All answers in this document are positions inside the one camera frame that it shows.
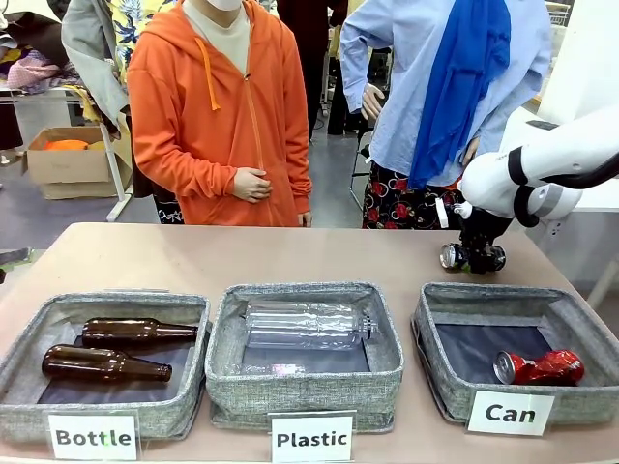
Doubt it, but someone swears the white upright panel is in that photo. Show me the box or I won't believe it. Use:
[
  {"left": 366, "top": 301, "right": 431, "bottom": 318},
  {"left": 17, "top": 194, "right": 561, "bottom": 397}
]
[{"left": 536, "top": 0, "right": 619, "bottom": 125}]

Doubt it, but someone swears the white Plastic label sign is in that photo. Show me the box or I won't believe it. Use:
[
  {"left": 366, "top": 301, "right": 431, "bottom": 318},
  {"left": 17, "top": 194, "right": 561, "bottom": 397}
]
[{"left": 267, "top": 410, "right": 358, "bottom": 464}]

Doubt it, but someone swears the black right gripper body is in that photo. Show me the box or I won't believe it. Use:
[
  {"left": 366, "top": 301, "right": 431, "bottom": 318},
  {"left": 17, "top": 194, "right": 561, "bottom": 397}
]
[{"left": 457, "top": 206, "right": 514, "bottom": 254}]

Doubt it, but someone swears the background person in black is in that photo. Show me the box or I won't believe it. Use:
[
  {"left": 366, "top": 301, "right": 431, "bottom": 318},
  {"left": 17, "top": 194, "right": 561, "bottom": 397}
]
[{"left": 277, "top": 0, "right": 350, "bottom": 142}]

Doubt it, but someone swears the person's right forearm orange sleeve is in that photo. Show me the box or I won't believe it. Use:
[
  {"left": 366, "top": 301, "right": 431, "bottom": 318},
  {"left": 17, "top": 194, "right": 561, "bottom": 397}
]
[{"left": 172, "top": 158, "right": 240, "bottom": 200}]

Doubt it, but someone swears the red crushed can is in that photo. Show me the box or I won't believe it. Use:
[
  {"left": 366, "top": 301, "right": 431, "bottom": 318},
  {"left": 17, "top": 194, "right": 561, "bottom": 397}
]
[{"left": 492, "top": 348, "right": 586, "bottom": 388}]

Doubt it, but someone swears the mannequin left hand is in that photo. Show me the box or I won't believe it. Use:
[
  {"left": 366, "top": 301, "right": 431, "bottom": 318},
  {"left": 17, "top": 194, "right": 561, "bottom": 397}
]
[{"left": 460, "top": 136, "right": 482, "bottom": 170}]

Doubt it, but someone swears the grey fabric basket labelled Can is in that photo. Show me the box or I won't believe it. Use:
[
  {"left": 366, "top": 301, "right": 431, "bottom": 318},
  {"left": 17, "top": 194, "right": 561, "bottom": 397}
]
[{"left": 410, "top": 280, "right": 619, "bottom": 427}]

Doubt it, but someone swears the white clothes rack frame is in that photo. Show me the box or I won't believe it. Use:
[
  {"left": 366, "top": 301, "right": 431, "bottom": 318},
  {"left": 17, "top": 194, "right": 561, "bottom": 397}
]
[{"left": 0, "top": 85, "right": 135, "bottom": 223}]

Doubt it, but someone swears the person in orange hoodie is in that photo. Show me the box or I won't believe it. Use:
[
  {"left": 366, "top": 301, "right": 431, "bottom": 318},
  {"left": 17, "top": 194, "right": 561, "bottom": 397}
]
[{"left": 126, "top": 0, "right": 313, "bottom": 229}]

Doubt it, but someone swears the person's left forearm orange sleeve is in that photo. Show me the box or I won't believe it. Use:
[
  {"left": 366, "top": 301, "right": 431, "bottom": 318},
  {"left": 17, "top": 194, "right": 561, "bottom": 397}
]
[{"left": 283, "top": 142, "right": 313, "bottom": 217}]

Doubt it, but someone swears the person's right hand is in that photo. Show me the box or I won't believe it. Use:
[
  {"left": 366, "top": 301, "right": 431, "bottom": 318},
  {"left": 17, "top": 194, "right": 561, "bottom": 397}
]
[{"left": 232, "top": 165, "right": 274, "bottom": 205}]

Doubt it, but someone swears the grey hanging jacket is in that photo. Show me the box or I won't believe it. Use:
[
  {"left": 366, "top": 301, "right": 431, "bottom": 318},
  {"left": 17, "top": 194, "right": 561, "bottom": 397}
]
[{"left": 61, "top": 0, "right": 130, "bottom": 137}]

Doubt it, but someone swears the small crushed clear plastic bottle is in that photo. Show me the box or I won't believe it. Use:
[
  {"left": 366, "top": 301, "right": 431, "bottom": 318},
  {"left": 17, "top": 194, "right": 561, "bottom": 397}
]
[{"left": 225, "top": 362, "right": 310, "bottom": 378}]

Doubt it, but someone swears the white side table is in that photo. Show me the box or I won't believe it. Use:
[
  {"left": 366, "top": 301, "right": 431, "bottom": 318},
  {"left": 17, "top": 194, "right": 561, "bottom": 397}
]
[{"left": 497, "top": 105, "right": 619, "bottom": 215}]

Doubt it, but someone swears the pile of colourful clothes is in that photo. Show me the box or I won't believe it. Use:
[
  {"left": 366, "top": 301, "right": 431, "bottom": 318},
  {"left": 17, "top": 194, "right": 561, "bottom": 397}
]
[{"left": 0, "top": 12, "right": 81, "bottom": 93}]

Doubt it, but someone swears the cardboard box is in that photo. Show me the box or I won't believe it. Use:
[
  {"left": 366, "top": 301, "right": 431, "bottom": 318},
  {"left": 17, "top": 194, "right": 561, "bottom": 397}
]
[{"left": 20, "top": 126, "right": 133, "bottom": 201}]

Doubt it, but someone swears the orange cloth in box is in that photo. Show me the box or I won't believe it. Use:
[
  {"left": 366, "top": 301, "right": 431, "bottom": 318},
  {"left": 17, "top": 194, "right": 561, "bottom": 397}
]
[{"left": 44, "top": 138, "right": 90, "bottom": 153}]

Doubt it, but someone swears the black folding chair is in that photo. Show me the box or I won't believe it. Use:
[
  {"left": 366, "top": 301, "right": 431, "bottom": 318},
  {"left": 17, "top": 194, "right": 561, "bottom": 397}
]
[{"left": 348, "top": 129, "right": 375, "bottom": 210}]

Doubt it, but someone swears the mannequin hand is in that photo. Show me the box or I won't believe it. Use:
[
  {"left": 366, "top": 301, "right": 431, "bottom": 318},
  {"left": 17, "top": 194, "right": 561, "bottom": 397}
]
[
  {"left": 460, "top": 136, "right": 482, "bottom": 170},
  {"left": 361, "top": 82, "right": 386, "bottom": 122}
]

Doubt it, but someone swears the grey fabric basket labelled Bottle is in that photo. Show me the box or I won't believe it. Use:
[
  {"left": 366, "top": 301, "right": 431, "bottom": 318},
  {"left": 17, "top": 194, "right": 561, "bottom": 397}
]
[{"left": 0, "top": 289, "right": 212, "bottom": 444}]

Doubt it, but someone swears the mannequin right hand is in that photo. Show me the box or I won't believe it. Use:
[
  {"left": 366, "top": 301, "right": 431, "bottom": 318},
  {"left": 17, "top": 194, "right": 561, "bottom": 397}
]
[{"left": 361, "top": 82, "right": 386, "bottom": 122}]

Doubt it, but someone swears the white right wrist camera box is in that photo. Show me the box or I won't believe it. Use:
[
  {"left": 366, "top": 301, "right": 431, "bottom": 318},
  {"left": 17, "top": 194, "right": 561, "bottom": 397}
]
[{"left": 434, "top": 196, "right": 474, "bottom": 230}]

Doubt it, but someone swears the large clear plastic bottle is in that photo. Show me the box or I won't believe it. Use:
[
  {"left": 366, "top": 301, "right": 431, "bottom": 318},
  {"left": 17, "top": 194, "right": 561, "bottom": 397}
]
[{"left": 243, "top": 300, "right": 381, "bottom": 351}]

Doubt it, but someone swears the light blue mannequin shirt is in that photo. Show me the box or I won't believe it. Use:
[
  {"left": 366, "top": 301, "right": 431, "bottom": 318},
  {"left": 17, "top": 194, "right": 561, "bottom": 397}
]
[{"left": 339, "top": 0, "right": 554, "bottom": 188}]

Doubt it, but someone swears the silver black crushed can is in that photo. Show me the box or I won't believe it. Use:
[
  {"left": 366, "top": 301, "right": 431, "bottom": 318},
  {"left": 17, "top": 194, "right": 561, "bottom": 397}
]
[{"left": 439, "top": 242, "right": 508, "bottom": 275}]

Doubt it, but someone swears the yellow floral shirt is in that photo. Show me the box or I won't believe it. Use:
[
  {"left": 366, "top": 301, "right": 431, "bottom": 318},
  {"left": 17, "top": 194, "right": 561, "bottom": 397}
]
[{"left": 107, "top": 0, "right": 178, "bottom": 89}]

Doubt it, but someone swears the white Can label sign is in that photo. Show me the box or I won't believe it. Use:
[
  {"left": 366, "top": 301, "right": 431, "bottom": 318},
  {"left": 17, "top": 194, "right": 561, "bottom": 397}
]
[{"left": 465, "top": 389, "right": 556, "bottom": 437}]

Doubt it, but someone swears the white Bottle label sign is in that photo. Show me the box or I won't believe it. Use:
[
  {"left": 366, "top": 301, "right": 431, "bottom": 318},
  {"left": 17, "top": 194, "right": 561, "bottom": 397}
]
[{"left": 46, "top": 412, "right": 140, "bottom": 462}]

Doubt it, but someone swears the grey fabric basket labelled Plastic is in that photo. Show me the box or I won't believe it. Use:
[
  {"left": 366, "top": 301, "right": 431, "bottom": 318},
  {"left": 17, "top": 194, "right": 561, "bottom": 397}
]
[{"left": 204, "top": 280, "right": 405, "bottom": 434}]

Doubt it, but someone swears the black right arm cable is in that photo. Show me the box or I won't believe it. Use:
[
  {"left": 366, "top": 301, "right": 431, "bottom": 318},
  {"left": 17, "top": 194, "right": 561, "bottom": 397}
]
[{"left": 506, "top": 145, "right": 619, "bottom": 229}]

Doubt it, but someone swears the black red floral skirt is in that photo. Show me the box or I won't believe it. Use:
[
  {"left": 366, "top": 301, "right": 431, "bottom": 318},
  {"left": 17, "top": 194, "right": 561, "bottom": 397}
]
[{"left": 362, "top": 160, "right": 466, "bottom": 230}]

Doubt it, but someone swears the blue scarf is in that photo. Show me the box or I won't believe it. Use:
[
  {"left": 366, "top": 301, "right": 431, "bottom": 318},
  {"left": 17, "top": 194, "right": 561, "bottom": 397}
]
[{"left": 407, "top": 0, "right": 513, "bottom": 191}]

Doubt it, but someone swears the brown glass beer bottle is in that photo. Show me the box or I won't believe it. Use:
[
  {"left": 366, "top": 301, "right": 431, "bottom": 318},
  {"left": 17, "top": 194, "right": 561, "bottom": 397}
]
[
  {"left": 80, "top": 316, "right": 200, "bottom": 350},
  {"left": 41, "top": 343, "right": 174, "bottom": 385}
]

